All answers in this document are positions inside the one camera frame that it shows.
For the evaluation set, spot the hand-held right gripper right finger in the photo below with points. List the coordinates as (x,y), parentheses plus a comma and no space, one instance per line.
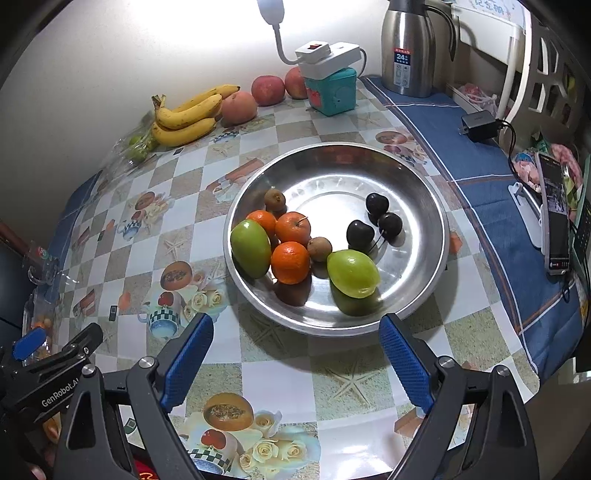
(406,364)

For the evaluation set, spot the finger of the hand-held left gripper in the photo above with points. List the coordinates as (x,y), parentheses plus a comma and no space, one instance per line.
(78,341)
(28,345)

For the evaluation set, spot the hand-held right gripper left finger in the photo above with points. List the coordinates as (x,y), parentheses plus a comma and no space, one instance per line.
(189,364)

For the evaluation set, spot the yellow-green mango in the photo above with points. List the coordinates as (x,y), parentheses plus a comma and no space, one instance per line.
(353,273)

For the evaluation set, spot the green mango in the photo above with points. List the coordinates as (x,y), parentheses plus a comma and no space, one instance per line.
(250,249)

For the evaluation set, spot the dark cherry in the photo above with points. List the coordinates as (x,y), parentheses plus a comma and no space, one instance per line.
(376,203)
(358,233)
(390,223)

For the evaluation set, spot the orange tangerine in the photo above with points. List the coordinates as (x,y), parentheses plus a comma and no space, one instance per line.
(262,220)
(293,228)
(289,263)

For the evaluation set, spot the small brown kiwi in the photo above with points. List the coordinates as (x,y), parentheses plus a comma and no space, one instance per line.
(274,199)
(319,249)

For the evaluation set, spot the steel bowl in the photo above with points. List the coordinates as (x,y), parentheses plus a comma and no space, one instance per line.
(332,184)

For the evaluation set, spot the pile of kumquats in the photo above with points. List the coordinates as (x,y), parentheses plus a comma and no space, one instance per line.
(45,321)

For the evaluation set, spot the clear plastic container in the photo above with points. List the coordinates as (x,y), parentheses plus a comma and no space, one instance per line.
(37,314)

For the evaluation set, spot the glass mug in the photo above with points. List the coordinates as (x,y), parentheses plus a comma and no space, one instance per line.
(44,267)

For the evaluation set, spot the checkered printed tablecloth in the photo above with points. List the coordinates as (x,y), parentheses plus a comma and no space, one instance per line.
(277,364)

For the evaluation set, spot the brown wooden bar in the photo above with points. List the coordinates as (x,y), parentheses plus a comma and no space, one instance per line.
(11,237)

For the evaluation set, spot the clear plastic clamshell box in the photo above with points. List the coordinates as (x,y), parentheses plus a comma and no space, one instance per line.
(120,157)

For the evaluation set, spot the small green jujube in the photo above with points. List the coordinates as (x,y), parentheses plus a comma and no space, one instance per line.
(136,141)
(140,154)

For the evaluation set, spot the blue plaid cloth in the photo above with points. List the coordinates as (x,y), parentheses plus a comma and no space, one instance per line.
(471,175)

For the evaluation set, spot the white phone stand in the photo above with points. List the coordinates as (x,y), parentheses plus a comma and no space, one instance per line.
(524,196)

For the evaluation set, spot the black smartphone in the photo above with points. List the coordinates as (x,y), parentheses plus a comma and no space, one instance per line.
(556,217)

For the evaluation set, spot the yellow banana bunch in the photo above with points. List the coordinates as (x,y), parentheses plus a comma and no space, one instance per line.
(184,134)

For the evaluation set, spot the black charger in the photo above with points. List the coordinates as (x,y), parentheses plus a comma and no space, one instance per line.
(480,124)

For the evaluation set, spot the red apple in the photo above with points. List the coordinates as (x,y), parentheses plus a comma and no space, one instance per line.
(295,83)
(268,90)
(238,108)

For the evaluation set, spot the pink printed packet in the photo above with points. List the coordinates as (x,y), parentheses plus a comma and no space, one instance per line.
(570,161)

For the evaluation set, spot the pink plastic bag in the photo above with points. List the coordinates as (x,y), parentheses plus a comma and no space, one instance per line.
(478,94)

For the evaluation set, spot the teal cube box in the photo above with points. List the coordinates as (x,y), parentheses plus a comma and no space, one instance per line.
(332,94)

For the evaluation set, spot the white power strip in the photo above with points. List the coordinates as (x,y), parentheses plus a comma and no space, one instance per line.
(330,62)

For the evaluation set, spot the steel thermos jug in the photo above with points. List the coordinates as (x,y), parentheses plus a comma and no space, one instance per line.
(406,41)

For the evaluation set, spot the white plastic chair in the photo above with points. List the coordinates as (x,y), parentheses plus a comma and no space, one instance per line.
(517,55)

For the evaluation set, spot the white gooseneck lamp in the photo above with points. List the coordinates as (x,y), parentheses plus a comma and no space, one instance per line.
(272,9)

